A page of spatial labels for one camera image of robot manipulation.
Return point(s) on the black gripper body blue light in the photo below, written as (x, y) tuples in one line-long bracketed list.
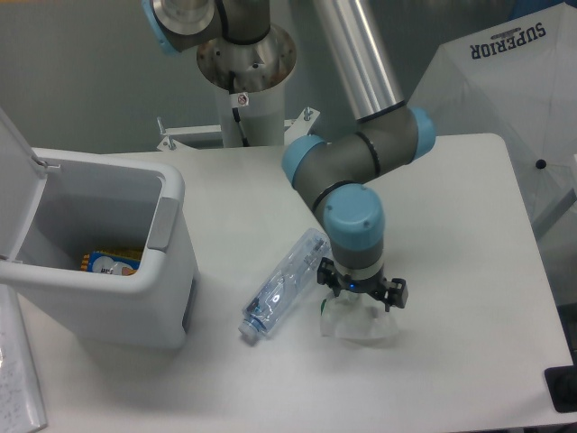
[(370, 281)]

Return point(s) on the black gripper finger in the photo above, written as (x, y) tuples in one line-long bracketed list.
[(393, 294), (327, 275)]

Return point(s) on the clear plastic wrapper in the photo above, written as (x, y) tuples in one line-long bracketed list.
[(357, 318)]

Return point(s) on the clear plastic water bottle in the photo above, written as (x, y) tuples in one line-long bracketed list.
[(275, 297)]

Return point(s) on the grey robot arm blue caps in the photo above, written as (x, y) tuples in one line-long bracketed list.
[(331, 178)]

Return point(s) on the white trash can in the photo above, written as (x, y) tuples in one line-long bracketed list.
[(98, 243)]

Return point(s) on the black device at edge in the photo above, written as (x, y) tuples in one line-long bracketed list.
[(561, 384)]

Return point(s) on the blue yellow snack package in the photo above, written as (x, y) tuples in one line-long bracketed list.
[(124, 262)]

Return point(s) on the white umbrella with lettering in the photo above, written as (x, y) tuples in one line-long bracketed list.
[(516, 80)]

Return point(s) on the white metal base bracket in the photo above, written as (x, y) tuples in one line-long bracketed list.
[(210, 136)]

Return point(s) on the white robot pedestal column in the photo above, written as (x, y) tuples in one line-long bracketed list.
[(249, 83)]

